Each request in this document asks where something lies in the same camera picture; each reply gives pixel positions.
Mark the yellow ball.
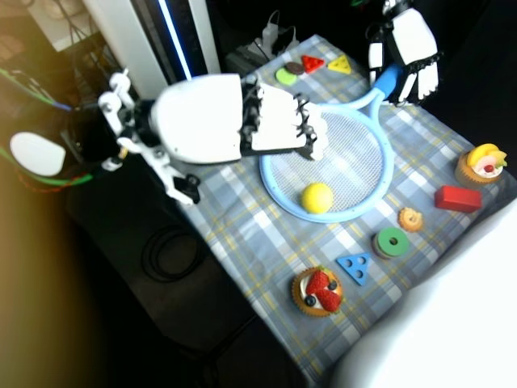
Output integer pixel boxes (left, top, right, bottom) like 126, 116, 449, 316
301, 182, 334, 214

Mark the blue triangle block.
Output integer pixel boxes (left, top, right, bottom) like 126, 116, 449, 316
335, 252, 372, 287

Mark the red triangle block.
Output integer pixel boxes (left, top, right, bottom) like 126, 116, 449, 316
301, 54, 326, 74

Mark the blue plaid table cloth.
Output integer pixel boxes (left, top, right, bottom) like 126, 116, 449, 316
177, 34, 517, 385

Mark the light blue toy racket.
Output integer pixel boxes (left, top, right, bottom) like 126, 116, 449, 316
259, 64, 405, 224

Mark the white column with blue light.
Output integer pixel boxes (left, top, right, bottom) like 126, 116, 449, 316
82, 0, 222, 116

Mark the green disc block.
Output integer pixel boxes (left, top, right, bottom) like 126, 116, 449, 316
275, 66, 299, 86

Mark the toy cupcake with strawberries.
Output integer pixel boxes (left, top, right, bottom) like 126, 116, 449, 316
291, 265, 344, 318

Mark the yellow triangle block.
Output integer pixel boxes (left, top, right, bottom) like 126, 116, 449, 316
326, 54, 353, 76

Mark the toy cupcake with peach slices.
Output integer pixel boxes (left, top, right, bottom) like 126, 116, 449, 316
455, 142, 509, 189

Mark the black coiled cable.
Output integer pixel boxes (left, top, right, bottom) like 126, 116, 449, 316
141, 225, 204, 283

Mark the small toy biscuit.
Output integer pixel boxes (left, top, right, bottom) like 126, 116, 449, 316
397, 207, 425, 234

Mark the green ring block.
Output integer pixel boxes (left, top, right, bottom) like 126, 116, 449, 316
372, 226, 412, 260

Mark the red rectangular block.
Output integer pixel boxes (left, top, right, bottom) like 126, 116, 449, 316
434, 185, 483, 214

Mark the white robot body shell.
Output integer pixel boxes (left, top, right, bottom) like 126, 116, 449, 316
330, 209, 517, 388

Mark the black box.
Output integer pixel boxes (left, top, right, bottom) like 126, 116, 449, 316
225, 44, 268, 78

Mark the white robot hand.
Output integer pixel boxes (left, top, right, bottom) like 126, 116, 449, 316
151, 74, 329, 165
365, 7, 443, 107

